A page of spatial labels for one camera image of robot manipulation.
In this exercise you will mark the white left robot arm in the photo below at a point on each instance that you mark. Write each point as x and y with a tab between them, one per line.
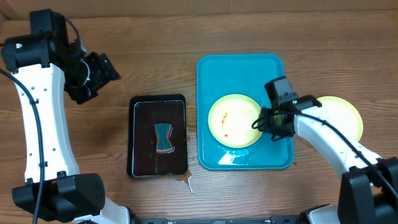
44	70

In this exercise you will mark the black water tray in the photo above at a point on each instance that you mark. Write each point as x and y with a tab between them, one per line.
144	113

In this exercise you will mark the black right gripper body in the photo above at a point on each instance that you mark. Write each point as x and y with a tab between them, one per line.
270	126

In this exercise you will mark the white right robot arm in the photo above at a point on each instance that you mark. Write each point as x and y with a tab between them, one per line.
368	190

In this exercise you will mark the yellow plate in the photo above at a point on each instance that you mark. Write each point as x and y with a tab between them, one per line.
345	115
230	120

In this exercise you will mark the teal plastic tray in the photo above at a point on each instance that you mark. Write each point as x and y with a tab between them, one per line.
246	74

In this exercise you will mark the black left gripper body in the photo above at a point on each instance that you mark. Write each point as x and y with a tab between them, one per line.
83	82

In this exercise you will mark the green orange sponge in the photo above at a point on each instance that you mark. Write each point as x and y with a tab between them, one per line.
163	132

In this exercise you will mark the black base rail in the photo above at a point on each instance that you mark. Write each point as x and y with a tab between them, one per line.
275	219

